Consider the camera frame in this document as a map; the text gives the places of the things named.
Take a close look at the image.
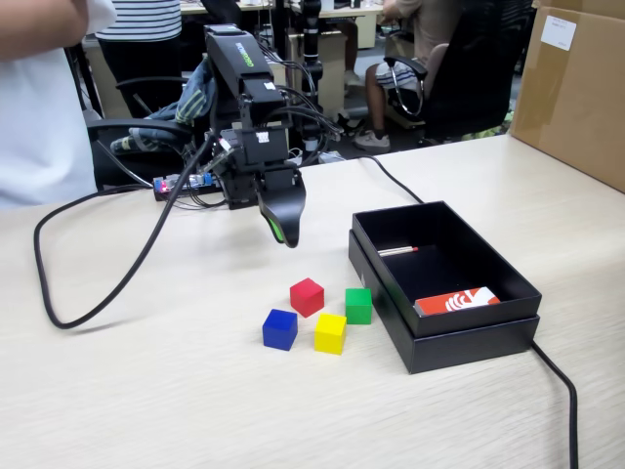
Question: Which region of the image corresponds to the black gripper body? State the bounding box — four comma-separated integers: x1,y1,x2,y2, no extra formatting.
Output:
241,125,300,194

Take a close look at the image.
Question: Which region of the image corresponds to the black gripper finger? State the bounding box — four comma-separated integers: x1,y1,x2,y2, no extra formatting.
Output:
254,189,288,245
257,168,309,250

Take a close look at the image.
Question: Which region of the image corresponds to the red wooden cube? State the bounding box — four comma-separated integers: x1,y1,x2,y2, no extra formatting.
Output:
289,277,326,320

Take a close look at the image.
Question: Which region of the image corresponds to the blue wooden cube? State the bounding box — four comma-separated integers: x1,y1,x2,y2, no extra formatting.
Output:
262,308,299,352

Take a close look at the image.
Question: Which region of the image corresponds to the green wooden cube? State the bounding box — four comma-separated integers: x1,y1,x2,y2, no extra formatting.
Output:
344,287,374,325

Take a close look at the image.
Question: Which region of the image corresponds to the bare forearm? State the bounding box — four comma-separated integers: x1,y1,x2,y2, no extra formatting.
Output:
0,0,97,64

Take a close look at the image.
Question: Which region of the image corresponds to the black cardboard box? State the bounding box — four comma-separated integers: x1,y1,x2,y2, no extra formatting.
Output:
352,199,544,338

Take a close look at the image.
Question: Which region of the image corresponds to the black box lid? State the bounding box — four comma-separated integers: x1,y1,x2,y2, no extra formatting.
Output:
348,229,541,376

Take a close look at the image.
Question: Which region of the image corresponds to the blue striped cloth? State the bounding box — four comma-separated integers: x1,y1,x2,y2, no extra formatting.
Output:
109,58,221,157

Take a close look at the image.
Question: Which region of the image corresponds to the electronics board with red LED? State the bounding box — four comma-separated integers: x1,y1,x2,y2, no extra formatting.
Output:
152,173,221,203

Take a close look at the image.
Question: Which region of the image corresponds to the black cylindrical stand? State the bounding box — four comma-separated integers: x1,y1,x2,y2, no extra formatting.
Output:
297,0,327,153

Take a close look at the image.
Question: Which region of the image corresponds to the yellow wooden cube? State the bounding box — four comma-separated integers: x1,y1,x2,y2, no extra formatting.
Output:
313,313,348,356

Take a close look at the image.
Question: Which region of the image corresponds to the black office chair with armrest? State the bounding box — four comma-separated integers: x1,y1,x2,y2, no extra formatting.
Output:
86,75,216,192

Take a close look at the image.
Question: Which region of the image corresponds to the red card with white logo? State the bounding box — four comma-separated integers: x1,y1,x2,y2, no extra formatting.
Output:
413,285,503,318

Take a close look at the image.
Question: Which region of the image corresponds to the person in striped shirt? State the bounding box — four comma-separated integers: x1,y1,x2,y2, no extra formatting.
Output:
95,0,189,118

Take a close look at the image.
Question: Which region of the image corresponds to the seated person in shorts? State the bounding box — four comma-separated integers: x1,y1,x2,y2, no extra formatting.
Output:
354,0,465,152

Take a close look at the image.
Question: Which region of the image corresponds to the black mesh office chair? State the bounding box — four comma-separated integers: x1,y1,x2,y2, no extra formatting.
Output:
383,0,536,148

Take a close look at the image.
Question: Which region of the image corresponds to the person in white shirt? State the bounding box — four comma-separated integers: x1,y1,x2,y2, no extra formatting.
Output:
0,0,120,211

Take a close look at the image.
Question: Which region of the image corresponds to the brown cardboard carton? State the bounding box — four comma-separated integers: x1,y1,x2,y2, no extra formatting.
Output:
507,0,625,194

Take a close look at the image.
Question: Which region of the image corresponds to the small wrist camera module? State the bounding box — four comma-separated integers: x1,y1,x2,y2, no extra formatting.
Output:
207,127,245,173

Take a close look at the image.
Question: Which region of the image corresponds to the thick black cable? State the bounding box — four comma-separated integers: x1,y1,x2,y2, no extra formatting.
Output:
358,154,581,469
32,131,221,331

